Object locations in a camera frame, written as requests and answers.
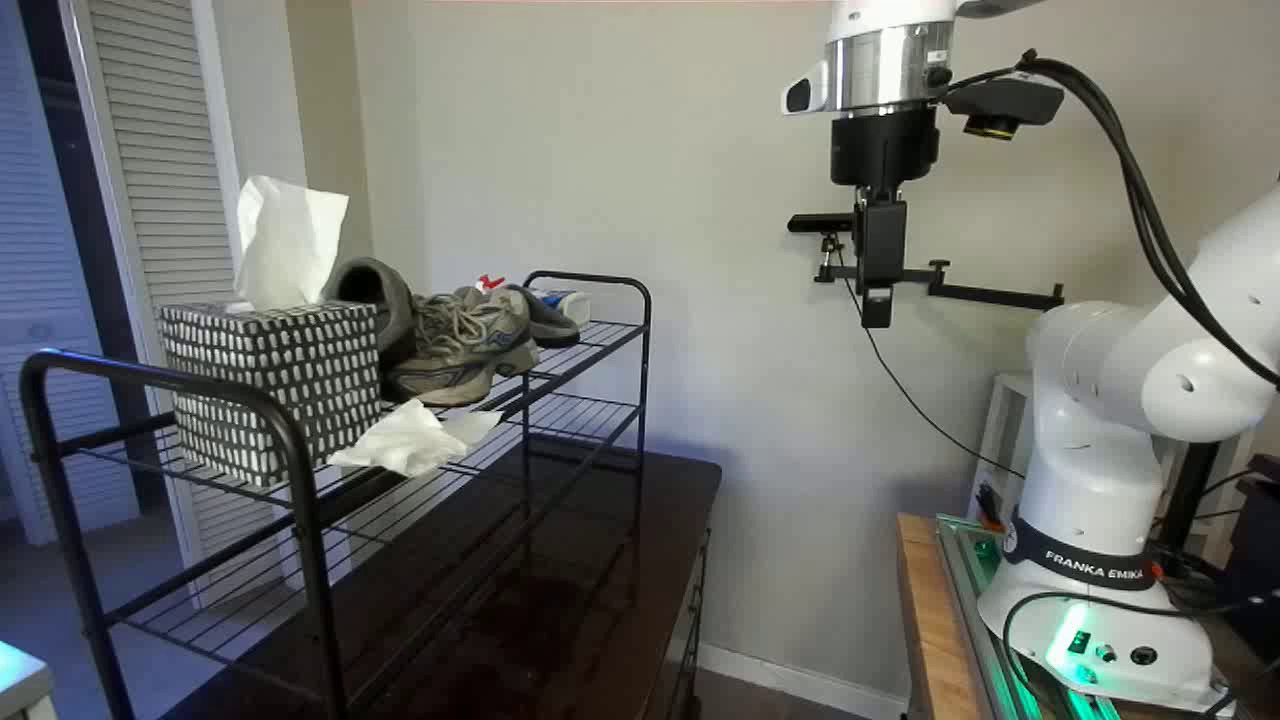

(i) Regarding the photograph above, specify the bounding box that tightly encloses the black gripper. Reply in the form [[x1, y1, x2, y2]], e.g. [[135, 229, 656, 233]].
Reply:
[[828, 105, 943, 330]]

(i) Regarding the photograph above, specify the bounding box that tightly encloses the grey blue sneaker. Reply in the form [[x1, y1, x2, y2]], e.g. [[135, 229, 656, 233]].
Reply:
[[380, 317, 504, 413], [420, 284, 544, 379]]

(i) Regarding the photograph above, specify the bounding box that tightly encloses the white board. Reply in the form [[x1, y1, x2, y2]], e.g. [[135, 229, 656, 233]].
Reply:
[[977, 373, 1040, 534]]

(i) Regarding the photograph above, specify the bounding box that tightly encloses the aluminium mounting plate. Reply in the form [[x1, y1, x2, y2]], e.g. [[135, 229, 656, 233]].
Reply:
[[932, 511, 1245, 720]]

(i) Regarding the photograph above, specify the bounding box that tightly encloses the dark grey slipper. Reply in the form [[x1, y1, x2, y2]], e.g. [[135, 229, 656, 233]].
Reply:
[[497, 284, 583, 353], [322, 256, 420, 392]]

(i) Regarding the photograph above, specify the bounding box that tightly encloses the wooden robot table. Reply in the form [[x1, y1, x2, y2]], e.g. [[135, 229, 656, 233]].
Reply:
[[891, 511, 1280, 720]]

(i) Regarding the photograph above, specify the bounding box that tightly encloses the black stand pole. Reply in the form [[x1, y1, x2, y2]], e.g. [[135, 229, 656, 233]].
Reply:
[[1160, 435, 1229, 554]]

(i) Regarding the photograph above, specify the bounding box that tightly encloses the dark wooden dresser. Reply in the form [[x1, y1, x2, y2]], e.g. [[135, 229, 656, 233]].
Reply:
[[164, 435, 729, 720]]

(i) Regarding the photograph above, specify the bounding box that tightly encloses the black equipment case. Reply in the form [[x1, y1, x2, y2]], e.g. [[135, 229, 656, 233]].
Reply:
[[1194, 450, 1280, 642]]

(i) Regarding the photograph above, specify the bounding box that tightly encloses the crumpled white tissue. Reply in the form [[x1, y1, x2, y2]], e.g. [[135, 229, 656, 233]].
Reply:
[[322, 397, 508, 480]]

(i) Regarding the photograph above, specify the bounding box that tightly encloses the white pulled-up tissue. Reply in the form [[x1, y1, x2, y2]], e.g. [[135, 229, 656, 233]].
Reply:
[[233, 170, 352, 311]]

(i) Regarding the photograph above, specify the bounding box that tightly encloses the black white patterned tissue box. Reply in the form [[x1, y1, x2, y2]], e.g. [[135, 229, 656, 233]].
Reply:
[[154, 295, 389, 491]]

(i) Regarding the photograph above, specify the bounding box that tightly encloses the black metal shoe rack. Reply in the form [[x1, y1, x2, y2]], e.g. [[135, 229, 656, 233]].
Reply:
[[14, 269, 656, 720]]

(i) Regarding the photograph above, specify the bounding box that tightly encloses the white louvered closet door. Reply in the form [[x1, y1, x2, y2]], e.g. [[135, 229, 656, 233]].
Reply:
[[56, 0, 251, 565]]

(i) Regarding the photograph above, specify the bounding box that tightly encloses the white furniture corner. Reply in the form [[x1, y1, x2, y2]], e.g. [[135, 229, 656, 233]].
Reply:
[[0, 637, 60, 720]]

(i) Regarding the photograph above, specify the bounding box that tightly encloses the black stereo camera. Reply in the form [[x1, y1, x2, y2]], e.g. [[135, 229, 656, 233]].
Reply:
[[784, 207, 875, 239]]

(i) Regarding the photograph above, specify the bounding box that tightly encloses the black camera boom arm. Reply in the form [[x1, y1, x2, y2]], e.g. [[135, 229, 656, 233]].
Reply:
[[813, 233, 1073, 317]]

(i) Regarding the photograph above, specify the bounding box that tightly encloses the thin black camera cable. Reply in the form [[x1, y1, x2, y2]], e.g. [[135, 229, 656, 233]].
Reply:
[[853, 311, 1030, 485]]

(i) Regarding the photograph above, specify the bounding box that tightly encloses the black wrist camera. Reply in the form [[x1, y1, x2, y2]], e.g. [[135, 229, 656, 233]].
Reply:
[[939, 73, 1073, 144]]

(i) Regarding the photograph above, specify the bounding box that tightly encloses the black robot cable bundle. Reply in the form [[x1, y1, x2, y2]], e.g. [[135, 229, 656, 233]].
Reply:
[[1013, 44, 1280, 392]]

